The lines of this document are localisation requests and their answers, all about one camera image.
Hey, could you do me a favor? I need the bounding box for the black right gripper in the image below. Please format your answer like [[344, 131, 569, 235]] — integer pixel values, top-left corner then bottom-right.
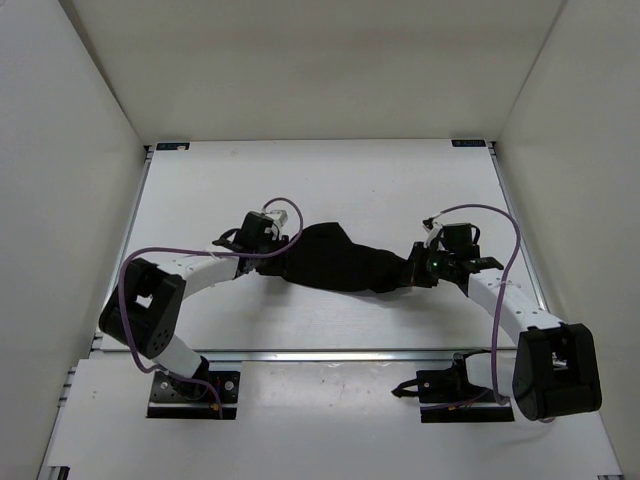
[[393, 242, 455, 289]]

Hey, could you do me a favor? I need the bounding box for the black skirt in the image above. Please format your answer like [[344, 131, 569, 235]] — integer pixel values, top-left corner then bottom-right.
[[273, 222, 413, 293]]

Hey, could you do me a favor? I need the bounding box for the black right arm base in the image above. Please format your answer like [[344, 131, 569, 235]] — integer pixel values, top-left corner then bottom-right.
[[391, 350, 515, 424]]

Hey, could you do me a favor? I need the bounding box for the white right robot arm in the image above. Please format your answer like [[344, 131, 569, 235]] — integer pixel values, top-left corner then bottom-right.
[[393, 219, 602, 421]]

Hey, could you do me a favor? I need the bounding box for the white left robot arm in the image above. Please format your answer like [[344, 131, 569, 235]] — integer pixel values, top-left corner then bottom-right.
[[99, 209, 288, 398]]

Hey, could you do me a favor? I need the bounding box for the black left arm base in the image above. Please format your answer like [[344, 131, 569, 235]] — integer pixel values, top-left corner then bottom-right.
[[146, 369, 241, 420]]

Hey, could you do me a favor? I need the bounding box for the dark right corner label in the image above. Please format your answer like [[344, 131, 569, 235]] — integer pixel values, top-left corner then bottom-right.
[[451, 139, 486, 148]]

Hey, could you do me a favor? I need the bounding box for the dark corner label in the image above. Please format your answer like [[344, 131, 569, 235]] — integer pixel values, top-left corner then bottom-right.
[[155, 142, 190, 151], [451, 139, 486, 148]]

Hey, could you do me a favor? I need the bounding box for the dark left corner label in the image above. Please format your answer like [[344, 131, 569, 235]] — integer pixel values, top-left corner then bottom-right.
[[155, 142, 190, 151]]

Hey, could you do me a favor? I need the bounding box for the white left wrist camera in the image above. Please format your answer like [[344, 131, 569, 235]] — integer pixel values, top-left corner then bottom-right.
[[261, 209, 288, 239]]

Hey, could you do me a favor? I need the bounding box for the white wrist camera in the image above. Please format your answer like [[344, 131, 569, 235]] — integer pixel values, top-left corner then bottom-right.
[[261, 209, 288, 239], [422, 212, 443, 247]]

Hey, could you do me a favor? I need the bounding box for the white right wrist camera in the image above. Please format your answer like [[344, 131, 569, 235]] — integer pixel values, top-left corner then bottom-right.
[[422, 212, 443, 247]]

